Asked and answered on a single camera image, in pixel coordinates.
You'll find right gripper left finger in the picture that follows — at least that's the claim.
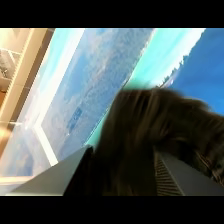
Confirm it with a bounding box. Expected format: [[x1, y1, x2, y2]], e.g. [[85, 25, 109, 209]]
[[6, 144, 94, 196]]

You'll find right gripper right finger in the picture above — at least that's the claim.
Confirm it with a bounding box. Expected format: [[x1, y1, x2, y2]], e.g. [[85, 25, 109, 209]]
[[153, 149, 224, 196]]

